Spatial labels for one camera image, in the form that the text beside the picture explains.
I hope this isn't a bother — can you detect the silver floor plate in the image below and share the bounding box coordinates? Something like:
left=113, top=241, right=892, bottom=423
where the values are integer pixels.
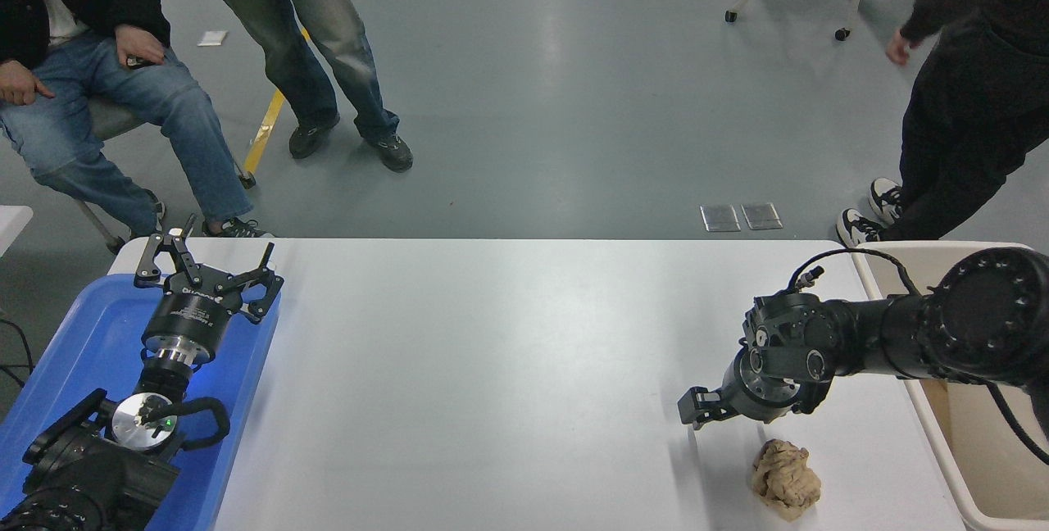
left=701, top=204, right=741, bottom=232
left=742, top=202, right=783, bottom=230

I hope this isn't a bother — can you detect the right gripper drum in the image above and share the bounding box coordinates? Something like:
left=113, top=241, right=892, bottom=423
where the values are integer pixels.
left=721, top=348, right=809, bottom=423

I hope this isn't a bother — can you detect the large pale bin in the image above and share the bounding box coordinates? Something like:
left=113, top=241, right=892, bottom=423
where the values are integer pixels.
left=850, top=241, right=1049, bottom=531

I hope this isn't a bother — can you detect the standing person's hand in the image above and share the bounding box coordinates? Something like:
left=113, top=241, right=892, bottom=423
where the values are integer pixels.
left=886, top=29, right=919, bottom=66

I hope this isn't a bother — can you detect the thin black cable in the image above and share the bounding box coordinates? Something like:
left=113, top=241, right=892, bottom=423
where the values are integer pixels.
left=0, top=316, right=35, bottom=389

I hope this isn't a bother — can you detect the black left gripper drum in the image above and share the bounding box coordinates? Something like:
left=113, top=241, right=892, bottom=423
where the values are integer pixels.
left=141, top=269, right=247, bottom=358

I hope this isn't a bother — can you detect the seated person's right hand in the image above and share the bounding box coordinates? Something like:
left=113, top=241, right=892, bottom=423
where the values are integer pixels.
left=0, top=60, right=57, bottom=106

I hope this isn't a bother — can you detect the seated person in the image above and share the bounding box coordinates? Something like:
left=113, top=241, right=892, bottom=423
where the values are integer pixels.
left=0, top=0, right=275, bottom=241

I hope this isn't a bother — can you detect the blue plastic tray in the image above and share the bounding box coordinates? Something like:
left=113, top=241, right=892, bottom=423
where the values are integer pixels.
left=0, top=273, right=281, bottom=531

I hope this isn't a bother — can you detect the tan paper ball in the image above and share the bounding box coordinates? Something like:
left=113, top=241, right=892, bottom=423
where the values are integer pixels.
left=751, top=438, right=822, bottom=522

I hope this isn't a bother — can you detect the grey seat chair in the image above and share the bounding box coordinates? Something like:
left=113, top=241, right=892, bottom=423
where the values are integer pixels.
left=72, top=97, right=257, bottom=256

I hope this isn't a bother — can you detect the seated person's left hand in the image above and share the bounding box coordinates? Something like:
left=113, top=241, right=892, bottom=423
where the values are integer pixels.
left=115, top=25, right=167, bottom=69

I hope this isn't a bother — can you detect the standing person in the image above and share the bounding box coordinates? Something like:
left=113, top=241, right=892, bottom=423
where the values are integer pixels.
left=836, top=0, right=1049, bottom=249
left=188, top=0, right=414, bottom=173

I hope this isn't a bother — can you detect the small white table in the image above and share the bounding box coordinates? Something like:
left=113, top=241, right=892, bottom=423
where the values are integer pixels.
left=0, top=206, right=34, bottom=258

